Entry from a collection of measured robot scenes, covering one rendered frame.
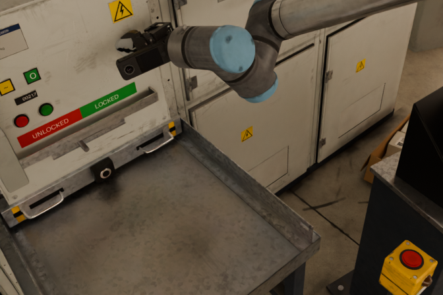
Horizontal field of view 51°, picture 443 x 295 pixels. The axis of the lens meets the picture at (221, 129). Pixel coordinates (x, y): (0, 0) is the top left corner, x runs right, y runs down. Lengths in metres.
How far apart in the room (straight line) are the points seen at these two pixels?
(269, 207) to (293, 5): 0.52
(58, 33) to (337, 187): 1.69
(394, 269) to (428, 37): 2.53
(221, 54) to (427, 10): 2.54
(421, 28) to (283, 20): 2.44
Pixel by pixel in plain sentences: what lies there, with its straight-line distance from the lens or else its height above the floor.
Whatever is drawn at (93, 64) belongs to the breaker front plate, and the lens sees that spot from 1.17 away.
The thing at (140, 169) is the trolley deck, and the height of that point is 0.85.
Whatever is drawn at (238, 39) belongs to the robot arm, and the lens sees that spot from 0.91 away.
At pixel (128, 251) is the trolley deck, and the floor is 0.85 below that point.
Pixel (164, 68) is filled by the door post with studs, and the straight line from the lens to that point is 1.47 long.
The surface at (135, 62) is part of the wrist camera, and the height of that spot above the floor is 1.27.
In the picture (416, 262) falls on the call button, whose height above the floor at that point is 0.91.
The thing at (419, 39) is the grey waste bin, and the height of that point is 0.10.
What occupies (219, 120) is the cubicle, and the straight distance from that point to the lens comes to 1.71.
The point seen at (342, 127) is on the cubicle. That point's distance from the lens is 2.44.
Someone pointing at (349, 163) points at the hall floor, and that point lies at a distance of 2.55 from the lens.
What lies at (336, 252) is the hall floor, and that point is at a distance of 2.18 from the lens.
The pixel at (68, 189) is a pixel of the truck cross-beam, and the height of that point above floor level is 0.88.
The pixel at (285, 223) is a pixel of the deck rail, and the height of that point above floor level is 0.85.
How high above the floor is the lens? 1.80
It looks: 41 degrees down
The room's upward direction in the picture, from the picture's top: 5 degrees counter-clockwise
